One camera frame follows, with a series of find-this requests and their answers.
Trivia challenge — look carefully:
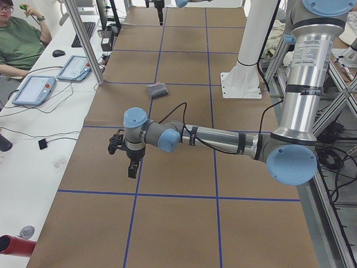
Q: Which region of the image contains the white camera stand base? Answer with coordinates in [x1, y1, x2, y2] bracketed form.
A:
[220, 0, 279, 99]

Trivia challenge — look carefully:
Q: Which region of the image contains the far teach pendant tablet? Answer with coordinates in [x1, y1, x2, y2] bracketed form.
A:
[56, 55, 91, 82]

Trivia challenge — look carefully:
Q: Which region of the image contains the small black square device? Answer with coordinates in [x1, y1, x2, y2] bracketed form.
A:
[38, 138, 48, 150]

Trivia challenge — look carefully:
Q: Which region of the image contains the person in green shirt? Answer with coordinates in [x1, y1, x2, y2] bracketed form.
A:
[1, 1, 52, 78]

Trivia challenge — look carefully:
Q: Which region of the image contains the pink and grey towel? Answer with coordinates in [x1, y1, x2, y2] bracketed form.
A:
[146, 82, 168, 99]

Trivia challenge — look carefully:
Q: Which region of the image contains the blue tape strip lengthwise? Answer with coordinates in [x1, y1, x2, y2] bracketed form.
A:
[122, 8, 168, 268]

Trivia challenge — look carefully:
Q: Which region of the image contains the teach pendant tablet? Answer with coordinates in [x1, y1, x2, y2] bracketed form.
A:
[12, 75, 56, 106]
[56, 55, 91, 82]

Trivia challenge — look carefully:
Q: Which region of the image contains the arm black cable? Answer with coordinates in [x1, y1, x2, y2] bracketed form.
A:
[157, 99, 285, 156]

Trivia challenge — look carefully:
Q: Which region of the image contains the aluminium frame post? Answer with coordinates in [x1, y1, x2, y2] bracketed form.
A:
[64, 0, 104, 85]

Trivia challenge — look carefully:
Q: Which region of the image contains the brown table mat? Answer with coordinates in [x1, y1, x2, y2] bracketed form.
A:
[28, 7, 319, 267]

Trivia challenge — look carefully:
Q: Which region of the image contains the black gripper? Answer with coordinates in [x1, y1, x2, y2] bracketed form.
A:
[125, 142, 146, 179]
[153, 0, 165, 26]

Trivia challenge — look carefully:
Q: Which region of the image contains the near teach pendant tablet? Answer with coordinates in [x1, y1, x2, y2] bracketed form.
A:
[12, 75, 56, 106]

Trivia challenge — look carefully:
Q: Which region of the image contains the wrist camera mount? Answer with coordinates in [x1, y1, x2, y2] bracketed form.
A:
[108, 134, 126, 155]

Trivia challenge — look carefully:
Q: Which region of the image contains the black computer mouse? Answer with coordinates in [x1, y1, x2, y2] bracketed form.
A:
[52, 50, 65, 58]

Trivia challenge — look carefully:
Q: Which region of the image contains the black power adapter box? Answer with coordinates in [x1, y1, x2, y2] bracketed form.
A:
[101, 30, 114, 52]

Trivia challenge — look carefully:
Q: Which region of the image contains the black keyboard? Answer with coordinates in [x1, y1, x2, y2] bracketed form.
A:
[71, 21, 97, 48]

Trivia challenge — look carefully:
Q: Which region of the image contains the red cylinder object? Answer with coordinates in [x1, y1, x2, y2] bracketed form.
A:
[1, 235, 36, 257]

